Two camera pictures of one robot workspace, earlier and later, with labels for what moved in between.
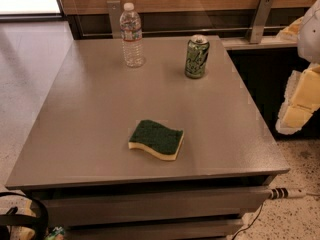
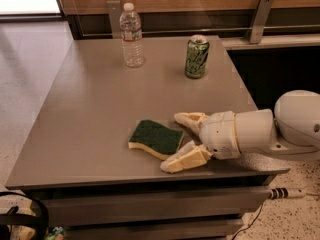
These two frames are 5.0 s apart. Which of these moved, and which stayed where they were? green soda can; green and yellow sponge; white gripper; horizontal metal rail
Moved: white gripper
Stayed: horizontal metal rail; green soda can; green and yellow sponge
